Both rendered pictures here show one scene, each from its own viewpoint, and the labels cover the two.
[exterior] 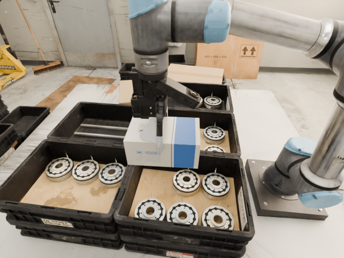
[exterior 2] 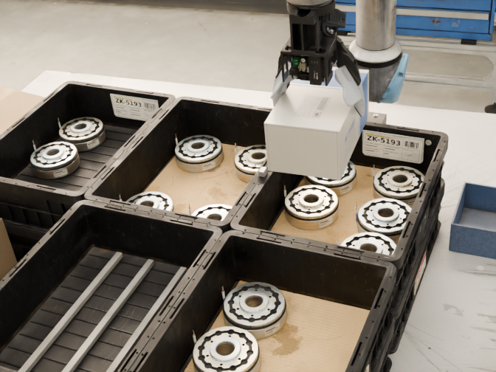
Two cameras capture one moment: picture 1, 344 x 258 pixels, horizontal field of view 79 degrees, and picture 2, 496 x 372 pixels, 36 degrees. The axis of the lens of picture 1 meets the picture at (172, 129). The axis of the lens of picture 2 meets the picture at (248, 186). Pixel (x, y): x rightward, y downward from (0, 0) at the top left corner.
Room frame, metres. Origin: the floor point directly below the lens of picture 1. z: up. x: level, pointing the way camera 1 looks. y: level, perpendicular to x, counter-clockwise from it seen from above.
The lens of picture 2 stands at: (0.22, 1.10, 1.75)
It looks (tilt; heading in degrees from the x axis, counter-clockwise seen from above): 35 degrees down; 289
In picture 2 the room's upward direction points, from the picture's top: 6 degrees counter-clockwise
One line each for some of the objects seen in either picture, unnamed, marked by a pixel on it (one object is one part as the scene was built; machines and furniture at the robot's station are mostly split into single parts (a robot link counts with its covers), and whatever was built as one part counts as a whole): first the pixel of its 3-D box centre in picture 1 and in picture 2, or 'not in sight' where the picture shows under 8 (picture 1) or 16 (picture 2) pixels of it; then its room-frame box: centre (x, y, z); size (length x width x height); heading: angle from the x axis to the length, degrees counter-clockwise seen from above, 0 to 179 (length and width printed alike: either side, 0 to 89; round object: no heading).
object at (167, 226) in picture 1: (185, 185); (345, 182); (0.43, -0.05, 0.92); 0.40 x 0.30 x 0.02; 82
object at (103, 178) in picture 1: (112, 172); (254, 304); (0.53, 0.23, 0.86); 0.10 x 0.10 x 0.01
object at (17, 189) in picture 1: (76, 182); (266, 359); (0.48, 0.35, 0.87); 0.40 x 0.30 x 0.11; 82
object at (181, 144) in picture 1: (164, 141); (319, 119); (0.46, 0.02, 1.09); 0.20 x 0.12 x 0.09; 86
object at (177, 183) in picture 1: (186, 179); (311, 201); (0.50, -0.05, 0.86); 0.10 x 0.10 x 0.01
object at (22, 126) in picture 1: (28, 134); not in sight; (1.41, 1.26, 0.31); 0.40 x 0.30 x 0.34; 176
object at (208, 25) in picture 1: (199, 20); not in sight; (0.47, -0.06, 1.41); 0.11 x 0.11 x 0.08; 86
